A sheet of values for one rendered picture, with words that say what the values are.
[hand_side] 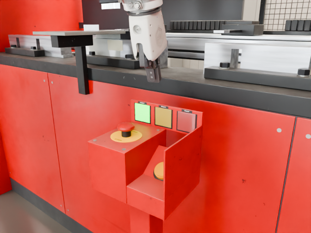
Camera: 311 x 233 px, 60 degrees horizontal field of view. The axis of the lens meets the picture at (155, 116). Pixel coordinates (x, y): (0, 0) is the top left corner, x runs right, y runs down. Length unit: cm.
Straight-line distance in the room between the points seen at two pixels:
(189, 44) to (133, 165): 72
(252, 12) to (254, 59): 254
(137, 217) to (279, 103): 42
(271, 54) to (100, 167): 52
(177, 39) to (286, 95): 67
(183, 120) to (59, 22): 152
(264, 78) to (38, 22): 151
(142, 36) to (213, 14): 87
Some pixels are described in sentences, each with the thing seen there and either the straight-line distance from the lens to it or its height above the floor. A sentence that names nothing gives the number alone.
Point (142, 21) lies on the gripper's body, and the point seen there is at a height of 103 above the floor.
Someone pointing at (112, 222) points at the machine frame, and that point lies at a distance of 124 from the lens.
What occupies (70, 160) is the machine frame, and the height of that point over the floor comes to 44.
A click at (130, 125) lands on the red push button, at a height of 81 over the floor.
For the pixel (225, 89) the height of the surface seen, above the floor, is 87.
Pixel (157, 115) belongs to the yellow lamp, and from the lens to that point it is 65.
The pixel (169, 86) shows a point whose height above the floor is 85.
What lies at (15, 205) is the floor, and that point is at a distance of 189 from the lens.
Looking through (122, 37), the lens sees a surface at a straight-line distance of 107.
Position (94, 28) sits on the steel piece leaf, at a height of 101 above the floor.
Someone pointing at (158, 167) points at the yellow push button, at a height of 73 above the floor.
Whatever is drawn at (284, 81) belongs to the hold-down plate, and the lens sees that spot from 72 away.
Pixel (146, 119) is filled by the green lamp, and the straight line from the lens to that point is 68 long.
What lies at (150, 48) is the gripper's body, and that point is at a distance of 59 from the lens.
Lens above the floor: 102
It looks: 19 degrees down
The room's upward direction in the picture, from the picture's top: straight up
